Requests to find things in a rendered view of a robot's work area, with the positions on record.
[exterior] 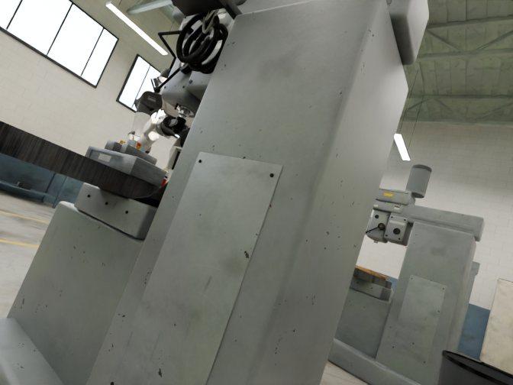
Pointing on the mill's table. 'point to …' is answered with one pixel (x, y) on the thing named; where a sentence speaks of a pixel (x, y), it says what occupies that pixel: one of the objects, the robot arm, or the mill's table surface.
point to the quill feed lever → (174, 75)
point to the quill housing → (176, 85)
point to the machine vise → (130, 163)
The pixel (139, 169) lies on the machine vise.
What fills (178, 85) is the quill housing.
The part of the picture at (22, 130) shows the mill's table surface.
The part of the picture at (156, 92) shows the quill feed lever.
